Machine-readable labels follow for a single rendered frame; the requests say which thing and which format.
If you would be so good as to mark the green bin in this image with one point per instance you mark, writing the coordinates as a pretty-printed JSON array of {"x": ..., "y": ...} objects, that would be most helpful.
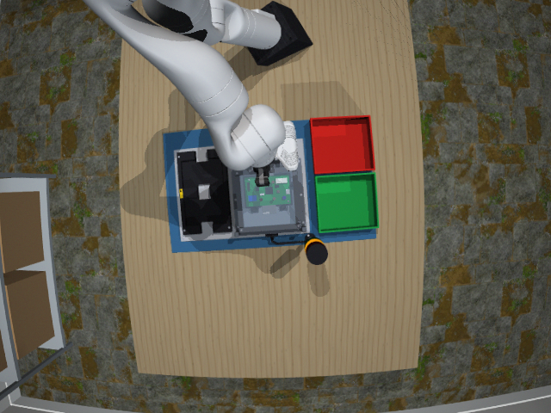
[{"x": 346, "y": 202}]

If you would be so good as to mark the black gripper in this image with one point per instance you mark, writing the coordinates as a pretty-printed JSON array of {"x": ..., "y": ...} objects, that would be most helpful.
[{"x": 262, "y": 178}]

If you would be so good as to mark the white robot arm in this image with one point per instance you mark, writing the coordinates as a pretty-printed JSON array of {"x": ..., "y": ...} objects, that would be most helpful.
[{"x": 203, "y": 75}]

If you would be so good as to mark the red bin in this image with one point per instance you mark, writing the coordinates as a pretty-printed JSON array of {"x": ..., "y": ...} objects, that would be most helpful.
[{"x": 342, "y": 143}]

